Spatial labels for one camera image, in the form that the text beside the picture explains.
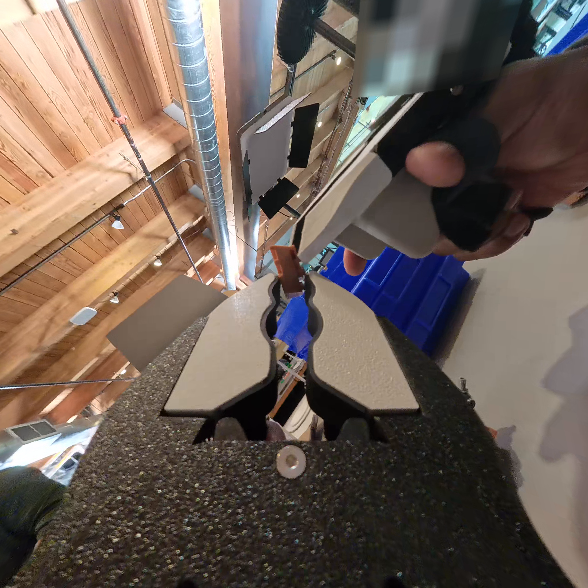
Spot black panel light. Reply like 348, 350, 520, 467
288, 102, 321, 170
257, 177, 301, 220

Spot black board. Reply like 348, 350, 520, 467
107, 273, 228, 372

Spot silver spiral pipes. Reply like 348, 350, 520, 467
164, 0, 247, 293

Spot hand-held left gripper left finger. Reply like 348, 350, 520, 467
164, 274, 278, 417

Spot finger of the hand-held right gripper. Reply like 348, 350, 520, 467
294, 152, 396, 260

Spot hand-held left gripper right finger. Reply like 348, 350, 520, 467
306, 271, 420, 416

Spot person's right hand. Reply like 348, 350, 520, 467
405, 46, 588, 262

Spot stack of blue plastic bins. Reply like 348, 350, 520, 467
274, 244, 471, 361

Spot white panel light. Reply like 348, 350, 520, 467
241, 95, 311, 201

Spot black pole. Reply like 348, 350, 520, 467
275, 0, 359, 67

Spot small brown toy brick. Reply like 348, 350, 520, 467
269, 244, 307, 296

